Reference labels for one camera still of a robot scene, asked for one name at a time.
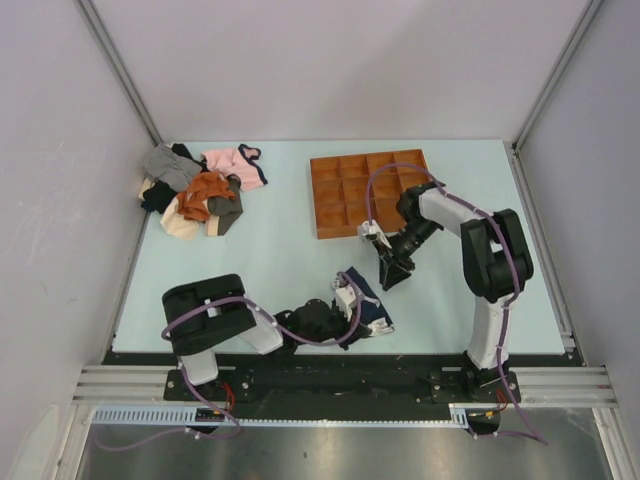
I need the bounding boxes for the grey ribbed underwear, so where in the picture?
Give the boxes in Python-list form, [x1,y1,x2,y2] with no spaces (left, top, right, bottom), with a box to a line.
[143,144,202,192]

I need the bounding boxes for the wooden compartment tray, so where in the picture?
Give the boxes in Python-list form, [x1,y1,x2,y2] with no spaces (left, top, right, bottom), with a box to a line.
[310,149,429,240]

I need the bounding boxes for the aluminium rail front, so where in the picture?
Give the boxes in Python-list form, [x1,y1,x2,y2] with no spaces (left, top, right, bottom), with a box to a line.
[74,365,618,408]

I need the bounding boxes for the pink underwear with navy trim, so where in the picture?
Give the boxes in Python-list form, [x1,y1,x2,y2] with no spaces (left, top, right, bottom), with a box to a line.
[202,144,268,192]

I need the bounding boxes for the aluminium corner post right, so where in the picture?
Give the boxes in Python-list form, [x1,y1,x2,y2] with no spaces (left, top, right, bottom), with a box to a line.
[514,0,606,151]

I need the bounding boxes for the cream underwear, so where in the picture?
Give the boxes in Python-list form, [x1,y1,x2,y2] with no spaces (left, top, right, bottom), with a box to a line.
[160,197,200,241]

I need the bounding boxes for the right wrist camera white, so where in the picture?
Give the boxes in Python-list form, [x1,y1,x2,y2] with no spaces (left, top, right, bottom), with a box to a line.
[357,220,391,249]

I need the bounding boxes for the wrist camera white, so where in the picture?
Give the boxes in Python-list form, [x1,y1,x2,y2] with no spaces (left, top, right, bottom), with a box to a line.
[331,273,361,322]
[357,220,391,249]

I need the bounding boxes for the aluminium corner post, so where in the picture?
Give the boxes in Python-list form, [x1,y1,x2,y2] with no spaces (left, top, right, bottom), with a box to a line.
[73,0,163,145]
[514,0,606,151]

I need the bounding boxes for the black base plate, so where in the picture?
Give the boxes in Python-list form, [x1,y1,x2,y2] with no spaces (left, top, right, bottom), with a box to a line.
[164,354,521,406]

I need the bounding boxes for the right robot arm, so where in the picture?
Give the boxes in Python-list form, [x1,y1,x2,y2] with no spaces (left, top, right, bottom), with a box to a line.
[364,182,534,401]

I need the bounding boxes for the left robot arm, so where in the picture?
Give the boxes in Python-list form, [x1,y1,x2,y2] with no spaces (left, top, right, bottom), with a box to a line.
[161,272,380,400]

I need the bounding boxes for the orange underwear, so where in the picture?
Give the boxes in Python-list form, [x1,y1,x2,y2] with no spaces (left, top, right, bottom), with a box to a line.
[177,171,236,222]

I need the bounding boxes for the navy underwear with white trim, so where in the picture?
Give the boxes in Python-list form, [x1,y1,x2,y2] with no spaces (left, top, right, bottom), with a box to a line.
[346,267,395,341]

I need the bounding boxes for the aluminium corner post left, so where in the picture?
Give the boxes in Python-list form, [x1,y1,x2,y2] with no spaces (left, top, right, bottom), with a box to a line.
[73,0,163,145]

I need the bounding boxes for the black underwear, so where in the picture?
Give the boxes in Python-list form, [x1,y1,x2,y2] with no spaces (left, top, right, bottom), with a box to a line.
[141,181,177,214]

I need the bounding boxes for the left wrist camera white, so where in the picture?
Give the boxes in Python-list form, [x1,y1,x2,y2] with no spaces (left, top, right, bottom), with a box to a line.
[331,273,361,322]

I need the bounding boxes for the grey slotted cable duct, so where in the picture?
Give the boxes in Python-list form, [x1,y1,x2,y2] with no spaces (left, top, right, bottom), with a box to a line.
[93,405,469,429]

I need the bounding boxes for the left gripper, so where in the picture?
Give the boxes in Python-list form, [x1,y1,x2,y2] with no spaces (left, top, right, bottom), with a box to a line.
[296,300,370,349]

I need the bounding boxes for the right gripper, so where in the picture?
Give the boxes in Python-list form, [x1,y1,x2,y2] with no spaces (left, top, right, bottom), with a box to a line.
[372,217,440,292]

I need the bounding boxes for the olive and beige underwear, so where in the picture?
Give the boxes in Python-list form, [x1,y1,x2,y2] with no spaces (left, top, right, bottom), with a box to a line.
[206,193,243,236]

